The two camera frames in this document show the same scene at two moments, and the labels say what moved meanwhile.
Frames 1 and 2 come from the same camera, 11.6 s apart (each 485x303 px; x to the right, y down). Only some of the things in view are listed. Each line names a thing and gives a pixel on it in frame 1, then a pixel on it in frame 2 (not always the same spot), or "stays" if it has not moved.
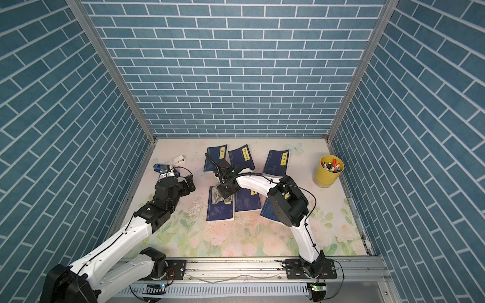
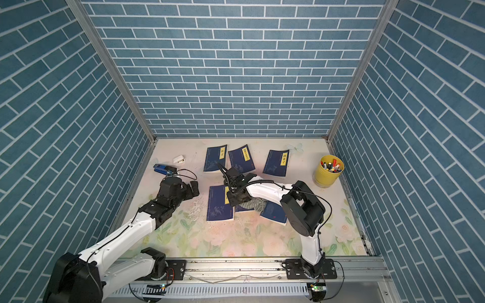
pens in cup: [333, 167] stays
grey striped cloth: [216, 196] → [259, 204]
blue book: [276, 163] stays
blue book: [220, 211] stays
